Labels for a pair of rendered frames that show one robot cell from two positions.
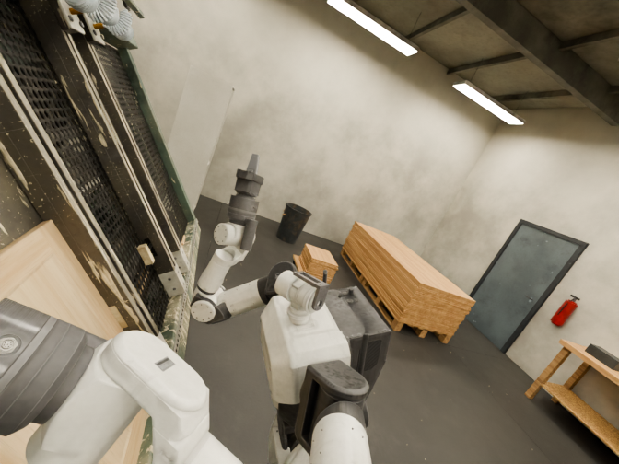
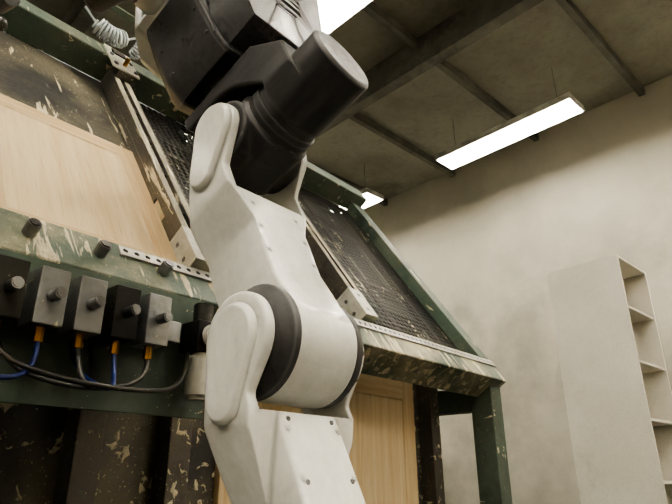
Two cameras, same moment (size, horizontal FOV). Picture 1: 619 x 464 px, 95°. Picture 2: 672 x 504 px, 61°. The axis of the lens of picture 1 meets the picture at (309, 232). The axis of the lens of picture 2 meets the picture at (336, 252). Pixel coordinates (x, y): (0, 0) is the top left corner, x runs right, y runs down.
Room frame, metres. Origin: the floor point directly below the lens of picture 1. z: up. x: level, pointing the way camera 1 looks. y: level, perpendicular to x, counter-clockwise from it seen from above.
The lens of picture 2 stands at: (0.52, -1.01, 0.46)
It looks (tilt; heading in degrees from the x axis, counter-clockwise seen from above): 22 degrees up; 66
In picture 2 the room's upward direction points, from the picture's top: straight up
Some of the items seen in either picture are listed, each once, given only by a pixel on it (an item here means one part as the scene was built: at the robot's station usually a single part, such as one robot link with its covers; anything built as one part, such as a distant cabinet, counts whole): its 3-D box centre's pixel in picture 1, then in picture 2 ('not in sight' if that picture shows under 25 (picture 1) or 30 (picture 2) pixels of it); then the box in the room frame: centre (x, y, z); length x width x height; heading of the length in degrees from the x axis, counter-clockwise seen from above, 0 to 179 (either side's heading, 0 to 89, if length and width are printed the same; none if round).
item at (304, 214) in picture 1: (292, 223); not in sight; (5.21, 0.37, 0.33); 0.54 x 0.54 x 0.65
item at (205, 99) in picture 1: (193, 145); (618, 397); (4.35, 2.18, 1.03); 0.60 x 0.58 x 2.05; 20
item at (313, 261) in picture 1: (313, 263); not in sight; (4.06, -0.26, 0.20); 0.61 x 0.51 x 0.40; 20
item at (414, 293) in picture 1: (393, 272); not in sight; (4.88, -1.66, 0.39); 2.46 x 1.04 x 0.78; 20
